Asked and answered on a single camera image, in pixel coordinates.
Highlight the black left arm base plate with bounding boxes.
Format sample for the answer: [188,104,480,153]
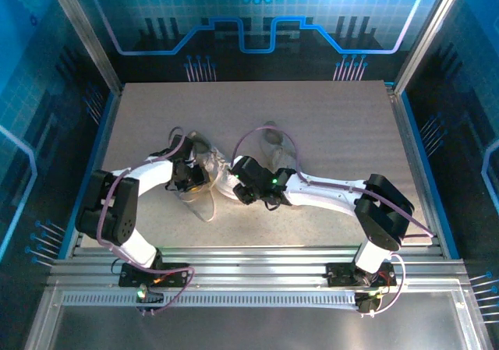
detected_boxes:
[119,262,190,288]

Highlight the steel front plate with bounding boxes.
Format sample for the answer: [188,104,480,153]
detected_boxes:
[27,287,492,350]

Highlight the aluminium front rail frame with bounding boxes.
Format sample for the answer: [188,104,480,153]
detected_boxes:
[46,246,469,288]

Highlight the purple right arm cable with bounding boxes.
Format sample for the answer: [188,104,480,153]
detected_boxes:
[232,126,436,318]

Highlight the black connector module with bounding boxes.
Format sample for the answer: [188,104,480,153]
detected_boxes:
[355,292,382,318]
[135,283,165,316]

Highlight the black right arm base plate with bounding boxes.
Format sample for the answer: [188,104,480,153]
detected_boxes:
[325,262,398,288]

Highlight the white sneaker with grey lining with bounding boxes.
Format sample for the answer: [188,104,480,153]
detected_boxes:
[259,122,297,171]
[186,130,239,202]

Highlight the slotted grey cable duct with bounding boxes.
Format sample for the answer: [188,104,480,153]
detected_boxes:
[62,292,359,309]

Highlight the aluminium side rail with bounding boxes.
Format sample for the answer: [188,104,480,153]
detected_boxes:
[384,83,445,249]

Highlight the aluminium corner post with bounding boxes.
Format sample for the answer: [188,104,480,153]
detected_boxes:
[42,0,125,96]
[391,0,469,96]

